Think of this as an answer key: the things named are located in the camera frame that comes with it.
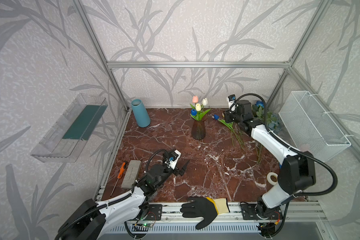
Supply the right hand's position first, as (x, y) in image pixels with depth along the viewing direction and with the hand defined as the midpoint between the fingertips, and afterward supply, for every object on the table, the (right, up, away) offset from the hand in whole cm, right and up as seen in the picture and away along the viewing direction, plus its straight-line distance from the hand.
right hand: (227, 106), depth 88 cm
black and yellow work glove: (-14, -53, -14) cm, 57 cm away
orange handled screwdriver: (-62, -37, -2) cm, 73 cm away
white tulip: (-14, +2, -3) cm, 15 cm away
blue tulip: (-21, -4, -10) cm, 23 cm away
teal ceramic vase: (-56, -5, +14) cm, 58 cm away
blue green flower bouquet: (+33, -10, +11) cm, 36 cm away
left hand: (-26, -25, -10) cm, 37 cm away
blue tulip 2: (+8, -18, +17) cm, 26 cm away
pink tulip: (-20, +3, -3) cm, 20 cm away
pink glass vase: (-17, -14, +7) cm, 23 cm away
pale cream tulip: (-18, -5, -6) cm, 19 cm away
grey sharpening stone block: (-56, -39, -4) cm, 68 cm away
